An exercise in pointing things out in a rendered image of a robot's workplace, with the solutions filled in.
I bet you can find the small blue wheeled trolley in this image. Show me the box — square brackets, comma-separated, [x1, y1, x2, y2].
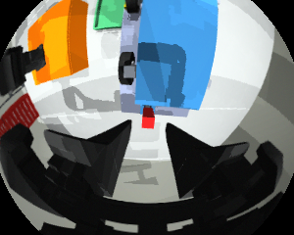
[117, 0, 221, 115]

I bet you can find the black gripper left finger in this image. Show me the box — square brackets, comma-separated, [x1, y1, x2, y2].
[44, 120, 131, 197]

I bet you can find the green tray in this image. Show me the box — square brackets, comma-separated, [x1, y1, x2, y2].
[92, 0, 124, 30]
[97, 0, 124, 26]

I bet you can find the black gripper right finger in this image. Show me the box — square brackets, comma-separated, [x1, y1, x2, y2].
[166, 122, 249, 200]

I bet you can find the light blue ramp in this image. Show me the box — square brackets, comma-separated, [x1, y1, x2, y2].
[120, 4, 189, 118]

